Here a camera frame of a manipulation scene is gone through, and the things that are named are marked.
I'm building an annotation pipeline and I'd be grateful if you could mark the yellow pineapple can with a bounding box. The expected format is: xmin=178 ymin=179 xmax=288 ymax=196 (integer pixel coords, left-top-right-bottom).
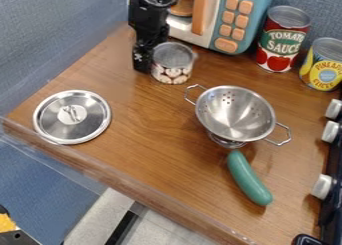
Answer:
xmin=297 ymin=36 xmax=342 ymax=92

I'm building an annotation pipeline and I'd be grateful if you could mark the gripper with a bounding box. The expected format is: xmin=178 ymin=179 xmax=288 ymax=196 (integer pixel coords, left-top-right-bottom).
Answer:
xmin=126 ymin=0 xmax=171 ymax=74

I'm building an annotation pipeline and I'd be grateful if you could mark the green toy cucumber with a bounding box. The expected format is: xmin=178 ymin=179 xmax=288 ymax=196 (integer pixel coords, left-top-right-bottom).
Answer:
xmin=225 ymin=149 xmax=276 ymax=207

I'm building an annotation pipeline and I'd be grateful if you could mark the red tomato sauce can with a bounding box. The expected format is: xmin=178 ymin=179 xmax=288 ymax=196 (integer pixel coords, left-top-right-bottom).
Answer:
xmin=255 ymin=5 xmax=313 ymax=74

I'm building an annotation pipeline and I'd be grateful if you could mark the silver strainer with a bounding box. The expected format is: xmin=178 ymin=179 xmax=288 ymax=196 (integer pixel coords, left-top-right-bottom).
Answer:
xmin=183 ymin=83 xmax=294 ymax=150

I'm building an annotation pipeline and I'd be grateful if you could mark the toy microwave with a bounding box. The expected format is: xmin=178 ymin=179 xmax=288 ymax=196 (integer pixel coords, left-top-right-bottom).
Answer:
xmin=165 ymin=0 xmax=277 ymax=56

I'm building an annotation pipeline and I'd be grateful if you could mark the silver mushroom can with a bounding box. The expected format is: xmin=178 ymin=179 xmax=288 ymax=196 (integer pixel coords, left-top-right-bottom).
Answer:
xmin=149 ymin=41 xmax=200 ymax=86

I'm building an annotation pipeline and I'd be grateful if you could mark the toy stove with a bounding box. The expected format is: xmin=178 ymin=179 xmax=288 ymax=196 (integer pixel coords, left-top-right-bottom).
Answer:
xmin=291 ymin=97 xmax=342 ymax=245

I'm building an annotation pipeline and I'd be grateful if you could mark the silver lid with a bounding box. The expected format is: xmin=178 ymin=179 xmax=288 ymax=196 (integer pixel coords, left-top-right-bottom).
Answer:
xmin=30 ymin=89 xmax=114 ymax=146

